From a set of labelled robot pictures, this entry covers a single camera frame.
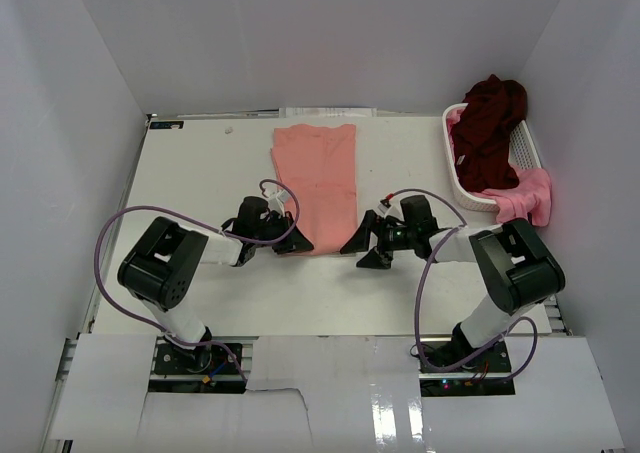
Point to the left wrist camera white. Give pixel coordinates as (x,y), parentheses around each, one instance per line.
(277,198)

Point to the black label sticker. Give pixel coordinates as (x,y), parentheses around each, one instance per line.
(166,125)

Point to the white plastic laundry basket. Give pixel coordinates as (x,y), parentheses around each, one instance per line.
(522,153)

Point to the papers behind table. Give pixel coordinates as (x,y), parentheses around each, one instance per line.
(327,112)

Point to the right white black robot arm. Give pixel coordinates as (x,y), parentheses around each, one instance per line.
(516,267)

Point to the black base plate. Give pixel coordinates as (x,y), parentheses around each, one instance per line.
(483,376)
(205,370)

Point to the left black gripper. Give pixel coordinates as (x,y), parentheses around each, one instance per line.
(295,242)

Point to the pink shirt in basket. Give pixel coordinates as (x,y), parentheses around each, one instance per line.
(530,200)

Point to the dark red shirt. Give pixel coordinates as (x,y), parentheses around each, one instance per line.
(481,137)

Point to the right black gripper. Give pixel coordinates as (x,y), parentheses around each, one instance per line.
(360,243)

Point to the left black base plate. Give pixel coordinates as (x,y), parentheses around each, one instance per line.
(205,370)

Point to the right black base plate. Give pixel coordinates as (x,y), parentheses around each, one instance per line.
(483,376)

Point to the white paper sheets front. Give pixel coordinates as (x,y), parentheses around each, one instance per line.
(332,394)

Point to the salmon pink t shirt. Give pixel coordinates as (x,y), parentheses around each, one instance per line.
(319,165)

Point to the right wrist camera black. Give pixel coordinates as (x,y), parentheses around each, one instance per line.
(417,214)

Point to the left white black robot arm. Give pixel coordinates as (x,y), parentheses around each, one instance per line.
(161,266)

